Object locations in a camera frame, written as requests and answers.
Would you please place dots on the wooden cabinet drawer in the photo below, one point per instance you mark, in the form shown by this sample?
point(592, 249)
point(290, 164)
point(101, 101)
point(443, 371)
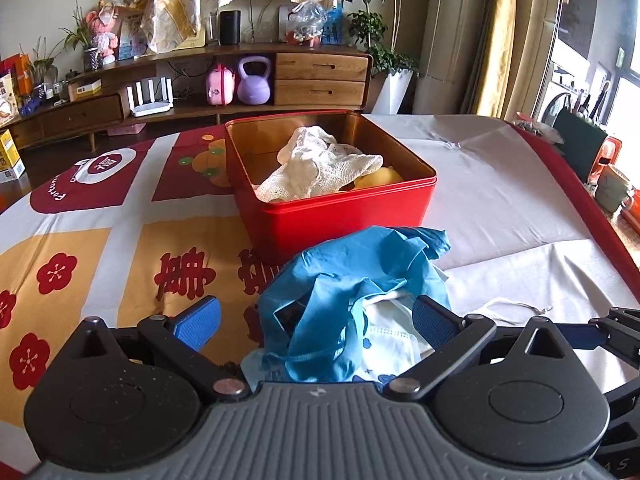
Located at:
point(80, 115)
point(320, 93)
point(320, 66)

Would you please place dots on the yellow and white small box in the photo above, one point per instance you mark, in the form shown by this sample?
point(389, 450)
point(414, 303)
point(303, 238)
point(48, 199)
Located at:
point(87, 90)

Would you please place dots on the wooden media cabinet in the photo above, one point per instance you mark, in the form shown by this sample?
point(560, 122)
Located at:
point(200, 108)

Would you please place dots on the purple kettlebell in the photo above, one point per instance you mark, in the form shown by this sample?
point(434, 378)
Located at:
point(254, 87)

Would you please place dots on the drinking glass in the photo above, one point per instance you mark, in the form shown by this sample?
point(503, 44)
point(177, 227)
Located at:
point(213, 30)

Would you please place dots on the pink plush doll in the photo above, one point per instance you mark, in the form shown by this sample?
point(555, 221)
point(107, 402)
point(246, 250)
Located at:
point(102, 35)

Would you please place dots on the white mesh cloth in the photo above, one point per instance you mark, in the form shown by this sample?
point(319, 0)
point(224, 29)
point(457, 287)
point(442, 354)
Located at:
point(310, 170)

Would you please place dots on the blue rubber glove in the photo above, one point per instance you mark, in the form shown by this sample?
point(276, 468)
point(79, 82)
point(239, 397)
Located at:
point(330, 280)

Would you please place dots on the yellow carton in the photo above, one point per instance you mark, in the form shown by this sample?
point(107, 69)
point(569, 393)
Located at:
point(10, 155)

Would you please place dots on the beige tower air conditioner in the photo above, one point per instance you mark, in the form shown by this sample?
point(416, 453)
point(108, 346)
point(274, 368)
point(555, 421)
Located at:
point(450, 35)

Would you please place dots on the small plant in patterned pot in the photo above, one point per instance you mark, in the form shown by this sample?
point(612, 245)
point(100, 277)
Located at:
point(91, 57)

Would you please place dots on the pink toy suitcase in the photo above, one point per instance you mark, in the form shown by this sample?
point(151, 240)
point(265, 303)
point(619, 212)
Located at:
point(221, 87)

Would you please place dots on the pink tray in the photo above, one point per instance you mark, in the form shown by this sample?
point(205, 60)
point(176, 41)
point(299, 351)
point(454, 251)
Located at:
point(125, 129)

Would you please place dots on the thin leafy potted plant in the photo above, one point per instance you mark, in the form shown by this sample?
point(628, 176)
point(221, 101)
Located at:
point(41, 67)

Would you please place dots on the washing machine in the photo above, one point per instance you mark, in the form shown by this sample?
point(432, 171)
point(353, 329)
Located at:
point(555, 105)

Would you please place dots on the yellow curtain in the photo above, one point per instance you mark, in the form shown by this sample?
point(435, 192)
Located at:
point(500, 60)

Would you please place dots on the plain white cloth mask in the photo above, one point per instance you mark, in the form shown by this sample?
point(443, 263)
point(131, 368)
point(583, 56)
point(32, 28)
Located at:
point(482, 310)

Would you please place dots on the light blue picture box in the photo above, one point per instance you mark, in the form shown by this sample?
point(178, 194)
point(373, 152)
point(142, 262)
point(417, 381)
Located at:
point(132, 35)

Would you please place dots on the clear plastic bag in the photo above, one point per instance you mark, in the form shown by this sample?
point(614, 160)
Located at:
point(306, 20)

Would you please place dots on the printed white face mask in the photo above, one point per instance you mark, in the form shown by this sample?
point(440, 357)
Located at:
point(390, 340)

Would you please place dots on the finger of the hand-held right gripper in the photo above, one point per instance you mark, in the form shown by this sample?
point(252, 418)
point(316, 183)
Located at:
point(585, 335)
point(625, 394)

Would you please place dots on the red tin box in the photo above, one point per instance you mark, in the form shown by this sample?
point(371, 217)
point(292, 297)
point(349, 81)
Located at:
point(325, 225)

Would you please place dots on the tall potted plant white planter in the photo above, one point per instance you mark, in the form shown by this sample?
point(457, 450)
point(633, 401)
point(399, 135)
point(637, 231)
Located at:
point(392, 92)

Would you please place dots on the orange gift box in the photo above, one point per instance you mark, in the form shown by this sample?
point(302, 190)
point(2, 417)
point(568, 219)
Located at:
point(20, 67)

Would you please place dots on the black speaker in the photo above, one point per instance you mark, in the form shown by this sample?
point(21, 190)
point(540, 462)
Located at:
point(230, 27)

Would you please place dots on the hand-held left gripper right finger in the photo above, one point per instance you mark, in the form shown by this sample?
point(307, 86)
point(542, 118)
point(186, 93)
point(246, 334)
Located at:
point(432, 322)

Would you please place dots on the green mug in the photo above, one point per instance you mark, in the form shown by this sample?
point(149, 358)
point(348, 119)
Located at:
point(612, 187)

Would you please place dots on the yellow soft item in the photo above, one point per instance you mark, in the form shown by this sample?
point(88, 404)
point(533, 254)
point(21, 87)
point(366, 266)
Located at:
point(380, 177)

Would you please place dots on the white router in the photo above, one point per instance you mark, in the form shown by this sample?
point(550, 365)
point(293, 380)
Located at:
point(150, 107)

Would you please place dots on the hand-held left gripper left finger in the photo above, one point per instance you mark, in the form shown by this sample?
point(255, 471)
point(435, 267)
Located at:
point(200, 317)

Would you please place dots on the orange holder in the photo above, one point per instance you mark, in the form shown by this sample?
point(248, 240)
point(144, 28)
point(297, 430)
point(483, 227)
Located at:
point(607, 157)

